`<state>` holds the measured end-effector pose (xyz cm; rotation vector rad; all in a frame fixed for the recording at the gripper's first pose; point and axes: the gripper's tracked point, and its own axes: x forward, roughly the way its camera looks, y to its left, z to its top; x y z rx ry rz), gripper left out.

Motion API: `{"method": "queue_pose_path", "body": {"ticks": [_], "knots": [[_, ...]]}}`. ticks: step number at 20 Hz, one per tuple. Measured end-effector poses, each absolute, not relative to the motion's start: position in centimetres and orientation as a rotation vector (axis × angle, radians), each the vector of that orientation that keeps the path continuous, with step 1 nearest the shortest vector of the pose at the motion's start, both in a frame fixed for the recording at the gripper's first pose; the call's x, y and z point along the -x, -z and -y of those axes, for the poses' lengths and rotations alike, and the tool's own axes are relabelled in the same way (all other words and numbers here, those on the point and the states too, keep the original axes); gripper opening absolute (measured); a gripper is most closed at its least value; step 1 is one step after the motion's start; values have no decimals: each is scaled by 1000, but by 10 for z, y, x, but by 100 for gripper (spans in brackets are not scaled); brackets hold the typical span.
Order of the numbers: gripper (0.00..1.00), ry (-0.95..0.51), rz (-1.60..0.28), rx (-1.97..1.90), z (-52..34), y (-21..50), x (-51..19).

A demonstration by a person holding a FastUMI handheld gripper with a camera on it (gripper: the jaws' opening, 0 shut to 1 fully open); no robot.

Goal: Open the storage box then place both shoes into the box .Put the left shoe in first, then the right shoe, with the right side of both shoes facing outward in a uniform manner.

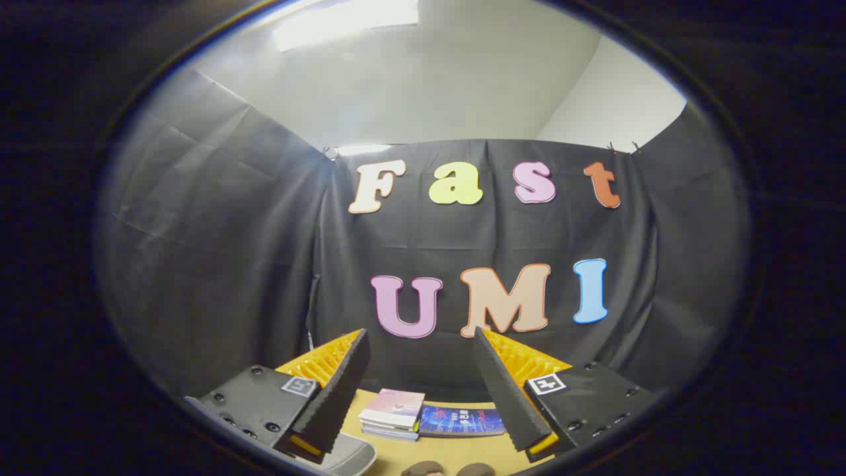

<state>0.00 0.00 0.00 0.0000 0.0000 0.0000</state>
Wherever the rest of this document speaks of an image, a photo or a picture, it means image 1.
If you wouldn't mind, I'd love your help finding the blue cover book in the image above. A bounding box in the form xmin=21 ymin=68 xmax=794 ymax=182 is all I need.
xmin=419 ymin=405 xmax=506 ymax=438

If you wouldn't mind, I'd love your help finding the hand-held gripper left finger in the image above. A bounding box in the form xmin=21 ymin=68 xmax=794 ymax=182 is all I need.
xmin=184 ymin=329 xmax=372 ymax=463

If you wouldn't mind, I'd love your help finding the black backdrop cloth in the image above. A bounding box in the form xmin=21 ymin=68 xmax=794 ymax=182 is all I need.
xmin=99 ymin=66 xmax=751 ymax=404

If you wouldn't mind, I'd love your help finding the cream fabric storage box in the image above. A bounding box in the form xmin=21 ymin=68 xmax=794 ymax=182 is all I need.
xmin=311 ymin=433 xmax=377 ymax=476

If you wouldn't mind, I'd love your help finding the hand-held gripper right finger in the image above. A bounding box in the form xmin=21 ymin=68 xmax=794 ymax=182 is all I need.
xmin=473 ymin=326 xmax=662 ymax=463

